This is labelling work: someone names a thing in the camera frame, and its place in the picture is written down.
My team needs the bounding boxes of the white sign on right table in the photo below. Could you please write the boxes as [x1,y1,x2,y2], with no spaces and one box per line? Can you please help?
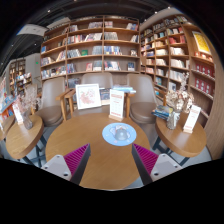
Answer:
[183,105,201,133]

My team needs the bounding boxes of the stack of books right table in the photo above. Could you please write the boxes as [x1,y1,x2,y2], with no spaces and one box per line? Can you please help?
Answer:
[152,105,173,120]

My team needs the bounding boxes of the middle brown leather armchair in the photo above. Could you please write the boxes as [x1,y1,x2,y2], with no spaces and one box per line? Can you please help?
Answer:
[66,72,125,121]

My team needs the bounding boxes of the large wooden bookshelf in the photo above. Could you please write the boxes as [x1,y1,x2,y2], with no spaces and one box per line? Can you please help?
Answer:
[40,15,140,81]
[139,13,224,161]

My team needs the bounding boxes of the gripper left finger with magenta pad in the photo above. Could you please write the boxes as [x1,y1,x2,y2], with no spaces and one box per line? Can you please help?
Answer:
[42,144,91,185]

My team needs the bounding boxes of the round wooden table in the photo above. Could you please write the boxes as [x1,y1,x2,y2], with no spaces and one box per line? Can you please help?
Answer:
[153,113,207,158]
[44,113,151,190]
[6,115,44,159]

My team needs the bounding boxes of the large wooden bookshelf right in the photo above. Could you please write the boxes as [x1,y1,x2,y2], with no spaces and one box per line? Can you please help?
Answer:
[139,13,224,161]

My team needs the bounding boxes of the distant bookshelf at left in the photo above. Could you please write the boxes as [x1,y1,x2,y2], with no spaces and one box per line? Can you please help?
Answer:
[9,59,32,96]

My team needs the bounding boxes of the round wooden left side table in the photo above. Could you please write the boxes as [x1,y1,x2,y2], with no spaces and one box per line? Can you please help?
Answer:
[6,115,44,159]

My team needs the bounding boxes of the yellow framed poster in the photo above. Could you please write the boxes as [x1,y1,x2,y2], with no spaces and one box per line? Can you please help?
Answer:
[192,31,210,54]

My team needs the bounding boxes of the round light blue mouse pad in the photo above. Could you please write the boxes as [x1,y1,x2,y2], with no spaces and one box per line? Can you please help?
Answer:
[102,123,137,146]

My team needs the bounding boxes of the vase with branches left table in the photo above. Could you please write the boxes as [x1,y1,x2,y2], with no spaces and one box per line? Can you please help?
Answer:
[19,84,41,130]

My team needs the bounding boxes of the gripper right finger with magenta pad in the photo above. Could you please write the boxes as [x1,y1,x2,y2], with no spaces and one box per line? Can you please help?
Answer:
[132,143,182,185]

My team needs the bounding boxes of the glass vase with dried flowers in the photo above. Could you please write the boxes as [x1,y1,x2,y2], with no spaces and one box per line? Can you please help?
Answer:
[166,73,194,130]

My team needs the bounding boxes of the stack of books on chair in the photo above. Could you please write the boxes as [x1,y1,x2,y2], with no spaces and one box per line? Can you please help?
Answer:
[112,85,136,94]

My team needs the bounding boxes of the right brown leather armchair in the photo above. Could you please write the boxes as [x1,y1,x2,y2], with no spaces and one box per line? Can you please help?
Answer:
[125,72,160,125]

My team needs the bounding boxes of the round wooden centre table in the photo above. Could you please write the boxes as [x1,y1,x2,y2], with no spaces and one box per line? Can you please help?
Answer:
[44,113,151,190]

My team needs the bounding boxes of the round wooden right side table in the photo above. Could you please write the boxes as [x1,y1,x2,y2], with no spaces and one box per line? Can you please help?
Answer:
[153,113,207,158]

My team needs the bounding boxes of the white sign on left table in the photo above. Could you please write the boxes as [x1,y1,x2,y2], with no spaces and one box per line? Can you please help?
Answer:
[12,103,23,125]

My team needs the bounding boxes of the brown leather armchair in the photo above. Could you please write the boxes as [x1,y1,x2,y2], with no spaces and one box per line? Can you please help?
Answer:
[36,77,67,127]
[125,72,160,125]
[66,72,125,121]

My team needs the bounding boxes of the grey computer mouse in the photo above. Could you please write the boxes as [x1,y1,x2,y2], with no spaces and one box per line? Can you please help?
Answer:
[115,129,128,141]

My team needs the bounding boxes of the large wooden bookshelf centre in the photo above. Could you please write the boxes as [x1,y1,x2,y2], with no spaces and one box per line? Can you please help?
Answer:
[40,15,140,81]

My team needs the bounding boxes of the left brown leather armchair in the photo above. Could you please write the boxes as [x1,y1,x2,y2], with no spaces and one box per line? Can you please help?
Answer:
[36,77,67,127]

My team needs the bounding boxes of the framed floral picture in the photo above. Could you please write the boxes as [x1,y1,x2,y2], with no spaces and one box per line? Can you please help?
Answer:
[76,84,101,110]

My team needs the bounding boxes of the white standing sign on centre table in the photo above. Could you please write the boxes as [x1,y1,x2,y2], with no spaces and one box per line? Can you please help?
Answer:
[109,89,124,121]

